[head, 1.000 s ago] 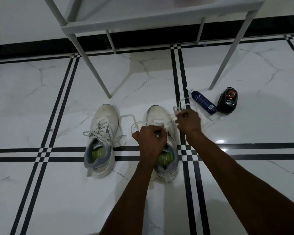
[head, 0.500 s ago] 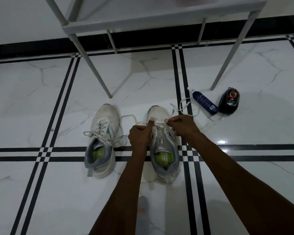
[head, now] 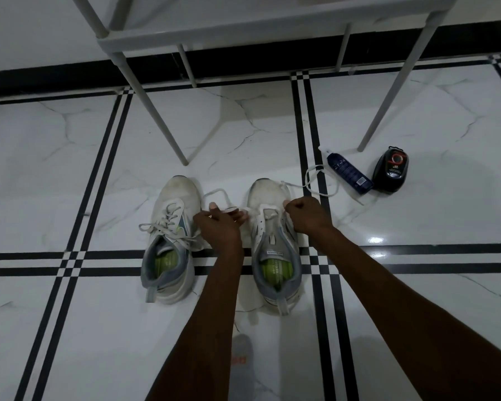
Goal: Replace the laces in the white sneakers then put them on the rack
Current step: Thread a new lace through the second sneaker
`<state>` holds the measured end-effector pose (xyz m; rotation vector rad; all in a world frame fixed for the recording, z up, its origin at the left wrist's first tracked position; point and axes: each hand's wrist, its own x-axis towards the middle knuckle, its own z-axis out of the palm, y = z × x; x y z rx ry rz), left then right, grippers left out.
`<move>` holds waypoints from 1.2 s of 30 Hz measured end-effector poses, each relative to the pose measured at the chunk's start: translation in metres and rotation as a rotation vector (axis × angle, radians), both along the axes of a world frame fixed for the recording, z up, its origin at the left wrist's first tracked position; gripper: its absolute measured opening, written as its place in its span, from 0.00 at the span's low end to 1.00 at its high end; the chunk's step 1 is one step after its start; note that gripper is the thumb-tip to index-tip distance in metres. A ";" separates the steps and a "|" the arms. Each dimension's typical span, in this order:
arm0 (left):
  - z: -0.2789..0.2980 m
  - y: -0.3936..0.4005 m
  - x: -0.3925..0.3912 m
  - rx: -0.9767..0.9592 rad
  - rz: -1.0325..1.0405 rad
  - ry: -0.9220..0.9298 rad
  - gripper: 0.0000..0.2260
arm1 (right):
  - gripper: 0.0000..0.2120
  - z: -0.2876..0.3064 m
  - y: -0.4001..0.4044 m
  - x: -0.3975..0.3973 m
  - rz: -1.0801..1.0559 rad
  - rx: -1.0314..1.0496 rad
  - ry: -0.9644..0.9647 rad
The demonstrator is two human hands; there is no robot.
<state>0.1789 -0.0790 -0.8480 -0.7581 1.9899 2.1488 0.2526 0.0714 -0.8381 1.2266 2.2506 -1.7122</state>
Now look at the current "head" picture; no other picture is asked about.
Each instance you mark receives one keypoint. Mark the dark blue spray bottle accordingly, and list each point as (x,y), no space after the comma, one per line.
(350,171)

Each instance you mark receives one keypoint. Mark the person's right hand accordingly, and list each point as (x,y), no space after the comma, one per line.
(309,217)

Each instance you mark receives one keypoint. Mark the black shoe polish container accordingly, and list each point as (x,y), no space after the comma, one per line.
(391,171)

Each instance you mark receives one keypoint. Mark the white sock with orange print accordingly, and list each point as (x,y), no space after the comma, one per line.
(242,371)

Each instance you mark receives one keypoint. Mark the grey metal shelf rack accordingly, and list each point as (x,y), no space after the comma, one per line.
(254,33)

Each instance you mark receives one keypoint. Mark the person's left forearm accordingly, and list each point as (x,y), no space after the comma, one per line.
(200,334)

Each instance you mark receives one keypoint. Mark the white sneaker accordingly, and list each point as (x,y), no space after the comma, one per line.
(175,189)
(265,192)

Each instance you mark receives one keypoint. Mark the white shoelace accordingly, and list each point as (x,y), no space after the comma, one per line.
(167,225)
(311,183)

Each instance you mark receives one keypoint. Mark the person's left hand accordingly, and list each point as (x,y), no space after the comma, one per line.
(221,229)

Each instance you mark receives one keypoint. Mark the person's right forearm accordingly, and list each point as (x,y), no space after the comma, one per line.
(430,329)

